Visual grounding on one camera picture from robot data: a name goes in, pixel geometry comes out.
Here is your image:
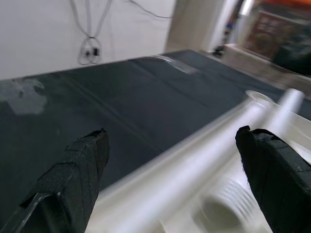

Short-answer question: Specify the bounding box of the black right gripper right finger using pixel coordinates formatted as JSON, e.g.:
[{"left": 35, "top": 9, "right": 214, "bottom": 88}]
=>
[{"left": 235, "top": 125, "right": 311, "bottom": 233}]

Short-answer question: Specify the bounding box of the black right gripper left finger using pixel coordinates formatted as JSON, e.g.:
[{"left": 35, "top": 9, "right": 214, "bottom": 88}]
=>
[{"left": 4, "top": 128, "right": 110, "bottom": 233}]

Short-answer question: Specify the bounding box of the white plastic table top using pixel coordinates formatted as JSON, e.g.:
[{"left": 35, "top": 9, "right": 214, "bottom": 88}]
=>
[{"left": 94, "top": 89, "right": 311, "bottom": 233}]

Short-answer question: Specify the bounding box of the black table cloth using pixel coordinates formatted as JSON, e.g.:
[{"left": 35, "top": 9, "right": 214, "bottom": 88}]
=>
[{"left": 0, "top": 48, "right": 311, "bottom": 195}]

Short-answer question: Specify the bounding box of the mop with dark head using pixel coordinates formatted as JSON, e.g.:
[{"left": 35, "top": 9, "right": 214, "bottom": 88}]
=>
[{"left": 212, "top": 45, "right": 225, "bottom": 58}]

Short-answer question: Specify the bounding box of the clear tape strip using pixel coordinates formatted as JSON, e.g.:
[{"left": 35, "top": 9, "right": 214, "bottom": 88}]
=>
[{"left": 155, "top": 54, "right": 200, "bottom": 75}]

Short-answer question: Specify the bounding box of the wall cable loop with adapter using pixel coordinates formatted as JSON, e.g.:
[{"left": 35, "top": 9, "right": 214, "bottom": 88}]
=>
[{"left": 70, "top": 0, "right": 104, "bottom": 66}]

